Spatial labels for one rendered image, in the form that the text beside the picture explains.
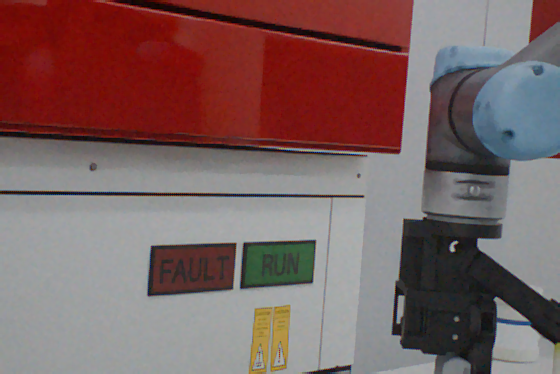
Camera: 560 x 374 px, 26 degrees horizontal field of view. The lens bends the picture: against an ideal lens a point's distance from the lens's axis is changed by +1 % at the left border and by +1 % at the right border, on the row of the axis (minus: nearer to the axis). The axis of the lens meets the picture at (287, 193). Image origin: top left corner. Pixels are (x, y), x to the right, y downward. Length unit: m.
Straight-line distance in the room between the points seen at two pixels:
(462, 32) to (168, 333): 3.26
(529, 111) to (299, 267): 0.43
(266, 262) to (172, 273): 0.14
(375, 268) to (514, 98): 3.08
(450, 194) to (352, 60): 0.26
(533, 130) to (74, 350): 0.44
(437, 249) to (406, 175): 3.02
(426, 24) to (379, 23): 2.84
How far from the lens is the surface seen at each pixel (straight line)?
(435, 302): 1.06
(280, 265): 1.27
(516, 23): 4.66
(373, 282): 4.01
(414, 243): 1.09
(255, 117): 1.15
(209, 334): 1.21
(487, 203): 1.06
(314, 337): 1.34
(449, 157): 1.06
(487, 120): 0.95
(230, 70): 1.12
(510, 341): 1.59
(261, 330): 1.27
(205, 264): 1.19
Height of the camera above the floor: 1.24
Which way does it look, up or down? 3 degrees down
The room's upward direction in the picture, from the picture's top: 4 degrees clockwise
